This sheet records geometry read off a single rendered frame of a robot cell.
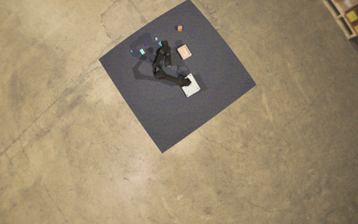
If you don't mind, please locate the beige open-top tray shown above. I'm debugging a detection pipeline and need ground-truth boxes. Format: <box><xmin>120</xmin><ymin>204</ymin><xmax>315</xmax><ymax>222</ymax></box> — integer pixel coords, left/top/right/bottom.
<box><xmin>177</xmin><ymin>45</ymin><xmax>191</xmax><ymax>59</ymax></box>

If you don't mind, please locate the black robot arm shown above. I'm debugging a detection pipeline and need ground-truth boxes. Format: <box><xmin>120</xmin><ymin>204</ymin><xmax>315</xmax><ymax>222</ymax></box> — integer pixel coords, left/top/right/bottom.
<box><xmin>152</xmin><ymin>41</ymin><xmax>192</xmax><ymax>87</ymax></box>

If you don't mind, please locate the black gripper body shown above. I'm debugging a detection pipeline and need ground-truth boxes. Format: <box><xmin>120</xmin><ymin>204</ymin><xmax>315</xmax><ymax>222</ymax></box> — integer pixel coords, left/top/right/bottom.
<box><xmin>164</xmin><ymin>54</ymin><xmax>171</xmax><ymax>65</ymax></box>

